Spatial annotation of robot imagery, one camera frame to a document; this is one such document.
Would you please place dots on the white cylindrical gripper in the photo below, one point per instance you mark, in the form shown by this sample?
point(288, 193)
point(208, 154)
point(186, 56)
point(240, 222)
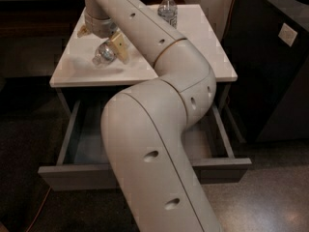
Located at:
point(100, 26)

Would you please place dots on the clear water bottle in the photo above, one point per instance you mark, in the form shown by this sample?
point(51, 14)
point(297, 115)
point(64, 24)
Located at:
point(104, 55)
point(168, 10)

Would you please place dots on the grey top drawer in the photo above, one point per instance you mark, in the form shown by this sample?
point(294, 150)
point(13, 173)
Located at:
point(83, 163)

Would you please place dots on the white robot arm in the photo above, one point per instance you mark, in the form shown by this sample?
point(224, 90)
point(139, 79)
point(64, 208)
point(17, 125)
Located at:
point(159, 183)

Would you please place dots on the standing clear water bottle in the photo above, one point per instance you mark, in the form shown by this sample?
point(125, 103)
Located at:
point(168, 10)

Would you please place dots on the dark wooden bench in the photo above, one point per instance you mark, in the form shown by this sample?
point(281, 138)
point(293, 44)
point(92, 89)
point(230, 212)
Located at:
point(39, 18)

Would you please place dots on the black cabinet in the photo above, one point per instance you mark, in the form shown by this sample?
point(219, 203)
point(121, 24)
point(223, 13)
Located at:
point(270, 99)

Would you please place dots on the white wall plate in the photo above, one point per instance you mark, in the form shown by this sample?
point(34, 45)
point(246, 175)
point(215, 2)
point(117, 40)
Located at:
point(287, 34)

